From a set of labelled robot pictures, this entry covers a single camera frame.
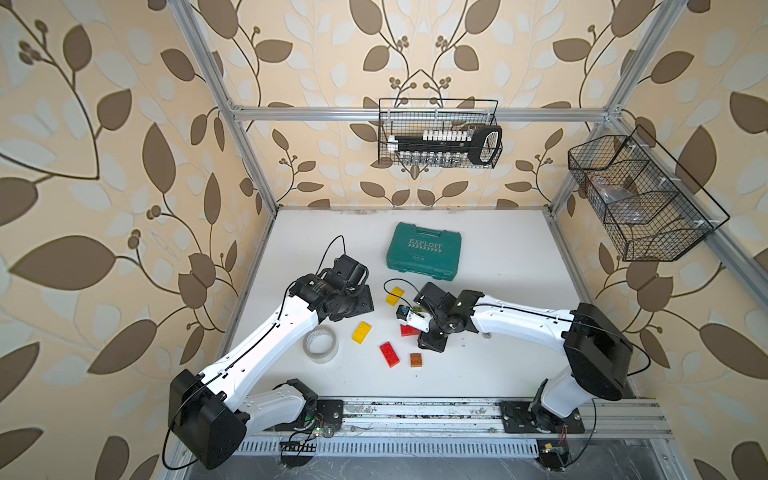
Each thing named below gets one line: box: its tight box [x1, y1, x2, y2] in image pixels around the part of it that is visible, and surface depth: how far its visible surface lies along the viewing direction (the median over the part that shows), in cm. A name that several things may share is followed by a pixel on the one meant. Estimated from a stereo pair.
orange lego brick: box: [410, 353, 423, 368], surface depth 84 cm
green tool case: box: [386, 222, 462, 281], surface depth 104 cm
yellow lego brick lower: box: [351, 321, 373, 345], surface depth 90 cm
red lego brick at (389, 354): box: [379, 341, 400, 369], surface depth 86 cm
